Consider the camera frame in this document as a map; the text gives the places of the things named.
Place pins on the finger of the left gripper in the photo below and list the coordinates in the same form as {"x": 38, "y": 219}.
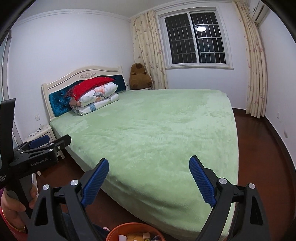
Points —
{"x": 39, "y": 142}

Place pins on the person's left hand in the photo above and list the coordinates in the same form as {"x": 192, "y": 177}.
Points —
{"x": 10, "y": 209}

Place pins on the orange trash bucket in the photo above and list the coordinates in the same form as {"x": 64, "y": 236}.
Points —
{"x": 135, "y": 231}

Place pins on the white air conditioner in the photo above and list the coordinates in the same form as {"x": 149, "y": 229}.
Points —
{"x": 257, "y": 10}

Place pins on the floral white pillow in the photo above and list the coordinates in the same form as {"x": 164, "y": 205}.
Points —
{"x": 94, "y": 95}

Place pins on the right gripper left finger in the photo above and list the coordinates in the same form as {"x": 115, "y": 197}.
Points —
{"x": 59, "y": 213}

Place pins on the red pillow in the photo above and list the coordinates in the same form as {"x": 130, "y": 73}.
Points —
{"x": 78, "y": 90}

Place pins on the brown capybara plush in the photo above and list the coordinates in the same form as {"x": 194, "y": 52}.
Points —
{"x": 139, "y": 79}

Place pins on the left beige curtain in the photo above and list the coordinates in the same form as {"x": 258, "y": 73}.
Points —
{"x": 147, "y": 48}

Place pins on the beige curtain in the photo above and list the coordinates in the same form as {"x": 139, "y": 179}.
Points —
{"x": 257, "y": 69}
{"x": 147, "y": 48}

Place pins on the white nightstand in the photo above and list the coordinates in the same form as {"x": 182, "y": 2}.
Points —
{"x": 43, "y": 130}

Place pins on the folded white quilt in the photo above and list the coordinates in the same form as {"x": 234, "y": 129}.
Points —
{"x": 95, "y": 105}

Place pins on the wall socket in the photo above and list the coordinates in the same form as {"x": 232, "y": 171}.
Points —
{"x": 37, "y": 117}

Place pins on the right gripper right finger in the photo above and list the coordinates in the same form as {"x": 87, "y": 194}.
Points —
{"x": 249, "y": 220}

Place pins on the green bed blanket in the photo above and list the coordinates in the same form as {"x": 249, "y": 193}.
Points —
{"x": 148, "y": 137}

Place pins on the right beige curtain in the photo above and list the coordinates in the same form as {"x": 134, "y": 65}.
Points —
{"x": 257, "y": 69}

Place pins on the white blue headboard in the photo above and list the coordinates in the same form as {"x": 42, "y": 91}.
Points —
{"x": 63, "y": 84}

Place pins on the barred window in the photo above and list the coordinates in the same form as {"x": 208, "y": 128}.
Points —
{"x": 195, "y": 38}

